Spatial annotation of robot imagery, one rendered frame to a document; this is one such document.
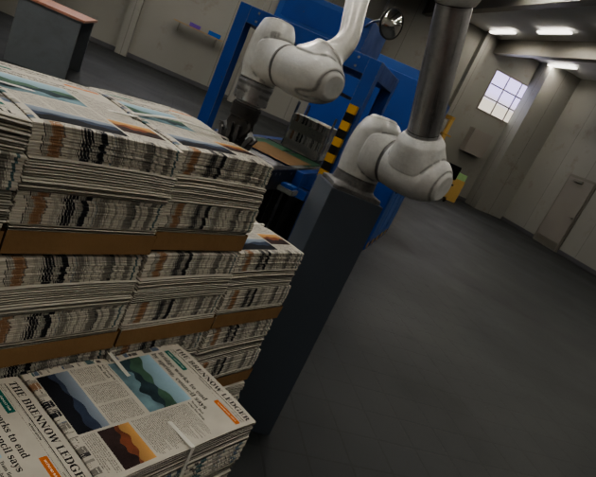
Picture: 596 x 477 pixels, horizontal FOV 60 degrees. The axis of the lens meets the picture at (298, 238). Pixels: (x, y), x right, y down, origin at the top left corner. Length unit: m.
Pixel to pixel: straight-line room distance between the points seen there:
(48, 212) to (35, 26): 7.00
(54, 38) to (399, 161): 6.59
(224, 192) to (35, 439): 0.58
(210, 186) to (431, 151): 0.76
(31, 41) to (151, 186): 6.95
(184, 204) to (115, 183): 0.19
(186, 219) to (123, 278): 0.18
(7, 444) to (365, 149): 1.29
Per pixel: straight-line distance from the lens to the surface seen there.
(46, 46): 7.87
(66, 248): 0.98
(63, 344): 1.11
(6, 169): 0.86
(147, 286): 1.13
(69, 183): 0.91
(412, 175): 1.64
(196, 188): 1.09
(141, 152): 0.96
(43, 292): 1.01
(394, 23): 3.13
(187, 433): 1.06
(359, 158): 1.76
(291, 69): 1.21
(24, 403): 1.03
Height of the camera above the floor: 1.26
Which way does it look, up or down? 15 degrees down
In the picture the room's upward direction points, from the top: 25 degrees clockwise
